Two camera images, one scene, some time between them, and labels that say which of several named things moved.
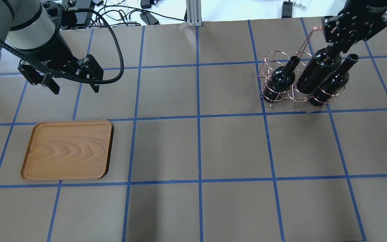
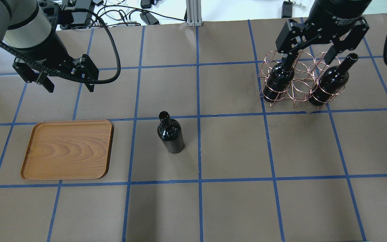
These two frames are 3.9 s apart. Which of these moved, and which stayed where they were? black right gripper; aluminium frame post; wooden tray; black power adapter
Moved: black right gripper
Stayed: wooden tray; aluminium frame post; black power adapter
